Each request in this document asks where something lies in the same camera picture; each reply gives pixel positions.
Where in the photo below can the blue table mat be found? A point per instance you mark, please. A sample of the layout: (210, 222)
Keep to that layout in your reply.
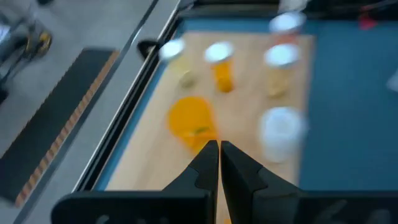
(348, 124)

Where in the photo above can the pale green vial white cap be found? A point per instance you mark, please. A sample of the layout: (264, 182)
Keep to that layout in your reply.
(172, 49)

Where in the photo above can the black floor mat hazard stripes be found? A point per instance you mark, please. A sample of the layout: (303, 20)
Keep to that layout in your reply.
(46, 124)

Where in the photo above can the wooden shelf with black frame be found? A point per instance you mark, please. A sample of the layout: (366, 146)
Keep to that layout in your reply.
(242, 102)

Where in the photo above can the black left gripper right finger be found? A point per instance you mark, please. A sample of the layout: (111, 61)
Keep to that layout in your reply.
(239, 180)

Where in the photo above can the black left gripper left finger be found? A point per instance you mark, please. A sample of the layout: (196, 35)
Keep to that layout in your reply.
(202, 171)

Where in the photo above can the pink vial white cap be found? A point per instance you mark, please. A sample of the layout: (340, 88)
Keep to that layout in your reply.
(286, 22)

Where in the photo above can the grey wheeled stand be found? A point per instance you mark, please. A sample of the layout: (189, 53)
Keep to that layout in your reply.
(28, 37)

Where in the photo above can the large orange vial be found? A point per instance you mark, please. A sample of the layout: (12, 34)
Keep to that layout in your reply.
(189, 118)

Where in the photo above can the pale yellow vial white cap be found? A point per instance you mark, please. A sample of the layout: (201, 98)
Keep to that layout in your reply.
(281, 56)

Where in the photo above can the plain white bottle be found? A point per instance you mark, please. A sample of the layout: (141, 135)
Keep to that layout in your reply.
(280, 130)

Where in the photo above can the small orange vial white cap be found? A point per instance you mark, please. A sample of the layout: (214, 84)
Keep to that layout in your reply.
(222, 74)

